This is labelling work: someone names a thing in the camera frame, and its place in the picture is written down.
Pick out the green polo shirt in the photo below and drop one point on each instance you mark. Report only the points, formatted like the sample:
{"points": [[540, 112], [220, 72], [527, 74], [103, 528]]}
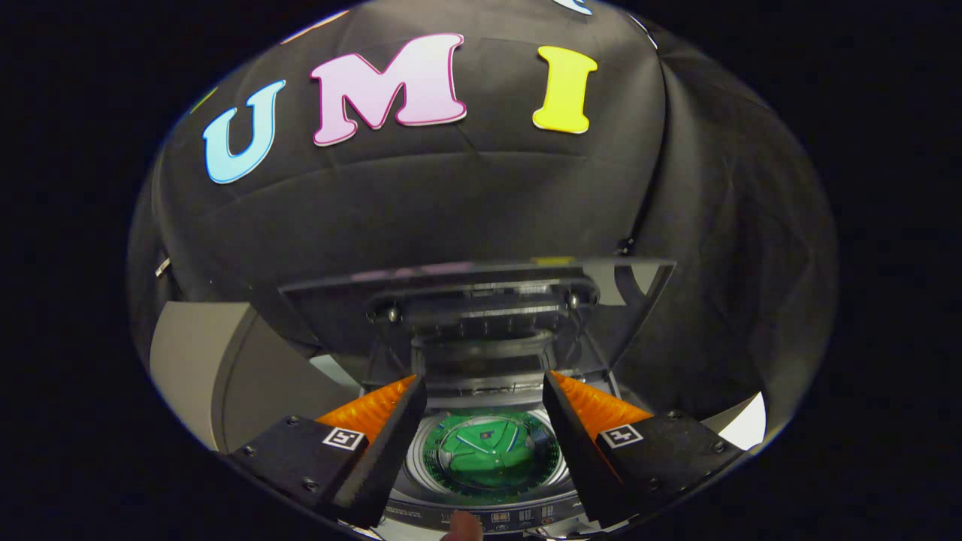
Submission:
{"points": [[488, 458]]}

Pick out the white panel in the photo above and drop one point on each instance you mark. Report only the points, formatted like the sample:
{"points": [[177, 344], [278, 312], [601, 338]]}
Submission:
{"points": [[748, 424]]}

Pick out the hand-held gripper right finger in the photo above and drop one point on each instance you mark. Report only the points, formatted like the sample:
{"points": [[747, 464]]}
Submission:
{"points": [[582, 451]]}

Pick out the grey table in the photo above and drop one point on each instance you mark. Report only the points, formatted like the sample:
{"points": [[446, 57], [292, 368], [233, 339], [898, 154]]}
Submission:
{"points": [[225, 376]]}

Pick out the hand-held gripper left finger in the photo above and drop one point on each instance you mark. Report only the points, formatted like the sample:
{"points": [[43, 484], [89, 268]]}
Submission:
{"points": [[391, 451]]}

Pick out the grey washing machine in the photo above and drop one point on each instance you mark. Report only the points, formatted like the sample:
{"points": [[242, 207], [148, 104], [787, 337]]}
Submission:
{"points": [[481, 511]]}

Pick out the silver clip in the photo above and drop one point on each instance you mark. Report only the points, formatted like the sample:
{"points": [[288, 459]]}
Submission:
{"points": [[161, 266]]}

